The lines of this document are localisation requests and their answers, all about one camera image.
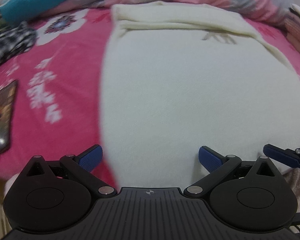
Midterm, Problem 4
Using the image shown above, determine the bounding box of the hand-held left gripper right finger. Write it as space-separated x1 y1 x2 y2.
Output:
184 144 277 197

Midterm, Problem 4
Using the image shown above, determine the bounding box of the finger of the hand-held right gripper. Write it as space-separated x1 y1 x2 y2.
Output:
263 144 300 168

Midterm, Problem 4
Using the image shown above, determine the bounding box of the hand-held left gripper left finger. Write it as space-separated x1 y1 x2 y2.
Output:
25 144 117 197

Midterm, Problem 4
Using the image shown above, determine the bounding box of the white fuzzy sweater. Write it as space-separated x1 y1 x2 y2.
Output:
97 1 300 188

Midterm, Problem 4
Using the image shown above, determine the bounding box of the pink floral bed sheet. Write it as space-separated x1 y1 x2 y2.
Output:
0 5 300 200

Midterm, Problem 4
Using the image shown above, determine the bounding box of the smartphone with patterned case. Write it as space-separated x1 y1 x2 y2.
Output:
0 80 18 155

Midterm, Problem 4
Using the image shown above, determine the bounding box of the black white plaid cloth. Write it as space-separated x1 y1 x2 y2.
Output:
0 21 38 68

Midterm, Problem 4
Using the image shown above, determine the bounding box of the blue striped pillow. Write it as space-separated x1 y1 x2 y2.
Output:
0 0 98 27

